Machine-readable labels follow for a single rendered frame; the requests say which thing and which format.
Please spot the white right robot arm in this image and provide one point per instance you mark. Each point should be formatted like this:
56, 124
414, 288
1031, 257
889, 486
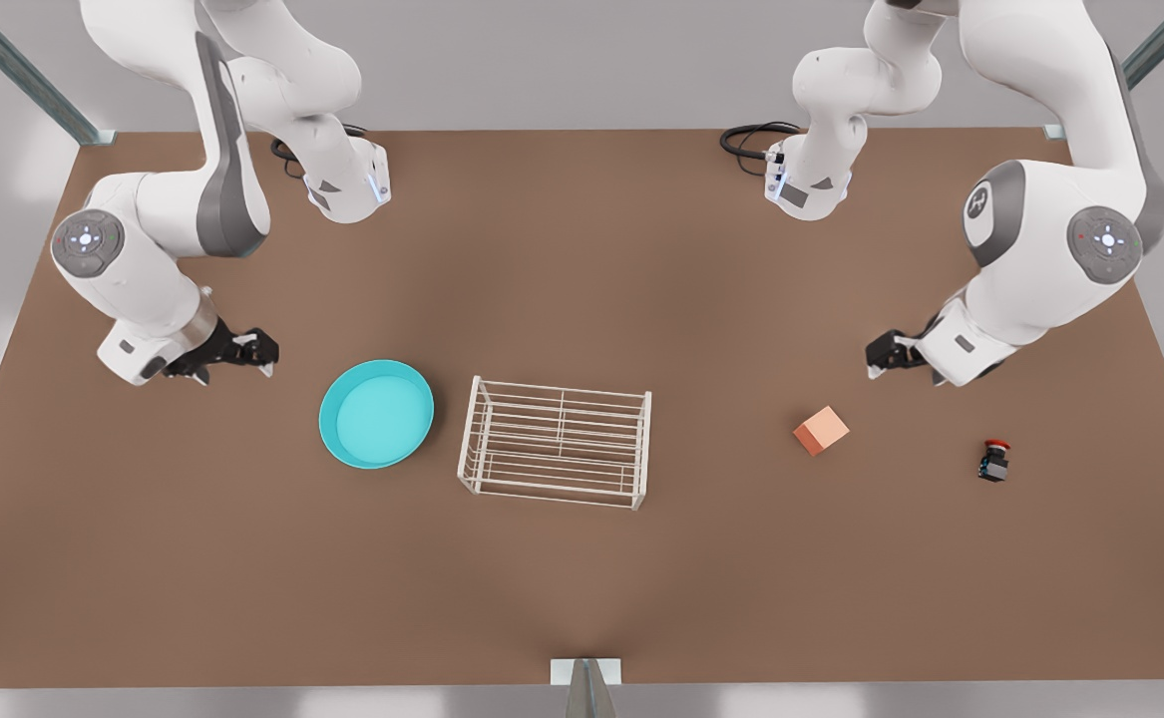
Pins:
153, 229

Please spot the orange cube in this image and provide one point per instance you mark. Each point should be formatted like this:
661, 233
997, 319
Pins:
821, 431

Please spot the turquoise plate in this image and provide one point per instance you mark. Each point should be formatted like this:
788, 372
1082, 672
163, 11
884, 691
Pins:
376, 414

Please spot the silver frame post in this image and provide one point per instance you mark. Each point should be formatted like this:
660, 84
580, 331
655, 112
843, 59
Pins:
1155, 45
586, 688
23, 70

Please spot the red button switch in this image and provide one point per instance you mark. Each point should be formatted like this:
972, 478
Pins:
993, 462

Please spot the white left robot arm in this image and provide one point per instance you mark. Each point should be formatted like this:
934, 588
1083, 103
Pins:
1040, 249

